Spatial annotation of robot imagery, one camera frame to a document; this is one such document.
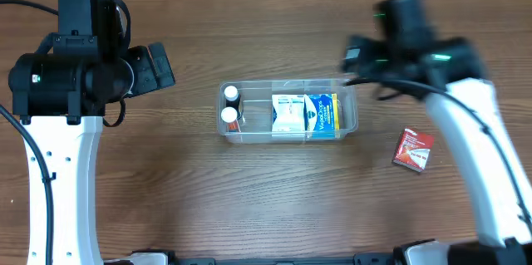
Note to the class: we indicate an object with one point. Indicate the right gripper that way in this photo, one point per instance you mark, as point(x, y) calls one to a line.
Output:
point(359, 59)

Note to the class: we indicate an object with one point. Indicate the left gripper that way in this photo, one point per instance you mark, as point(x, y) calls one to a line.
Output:
point(139, 71)

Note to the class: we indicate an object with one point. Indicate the blue VapoDrops box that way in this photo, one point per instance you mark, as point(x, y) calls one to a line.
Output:
point(322, 116)

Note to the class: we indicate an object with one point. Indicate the black bottle white cap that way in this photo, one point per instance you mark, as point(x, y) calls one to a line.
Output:
point(232, 97)

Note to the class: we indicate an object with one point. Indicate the orange tube white cap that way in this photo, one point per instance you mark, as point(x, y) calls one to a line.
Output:
point(230, 117)

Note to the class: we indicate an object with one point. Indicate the white box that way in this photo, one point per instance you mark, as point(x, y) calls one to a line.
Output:
point(288, 116)

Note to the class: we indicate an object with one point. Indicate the red box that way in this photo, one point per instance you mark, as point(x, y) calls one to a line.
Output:
point(413, 149)

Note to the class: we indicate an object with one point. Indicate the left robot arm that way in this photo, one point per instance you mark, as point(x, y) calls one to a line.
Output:
point(59, 98)

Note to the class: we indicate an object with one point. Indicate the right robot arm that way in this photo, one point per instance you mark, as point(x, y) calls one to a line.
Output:
point(450, 79)

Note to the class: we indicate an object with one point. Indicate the clear plastic container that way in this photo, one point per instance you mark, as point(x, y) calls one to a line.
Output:
point(255, 109)

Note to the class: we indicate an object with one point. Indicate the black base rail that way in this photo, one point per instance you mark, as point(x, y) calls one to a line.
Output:
point(156, 256)

